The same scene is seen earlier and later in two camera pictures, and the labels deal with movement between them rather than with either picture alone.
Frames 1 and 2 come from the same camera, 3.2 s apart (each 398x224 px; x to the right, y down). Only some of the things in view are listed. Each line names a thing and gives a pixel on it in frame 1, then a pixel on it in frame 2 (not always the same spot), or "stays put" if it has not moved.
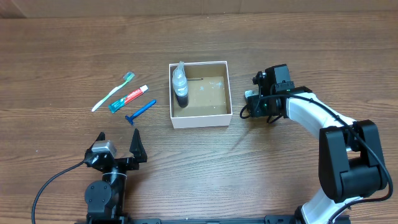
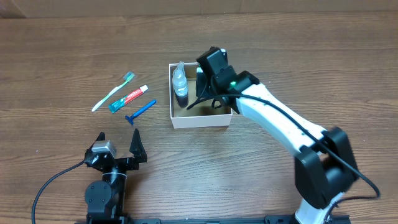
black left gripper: [137, 147] stays put
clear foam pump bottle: [180, 84] stays put
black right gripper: [256, 108] -> [206, 91]
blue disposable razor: [130, 118] stays put
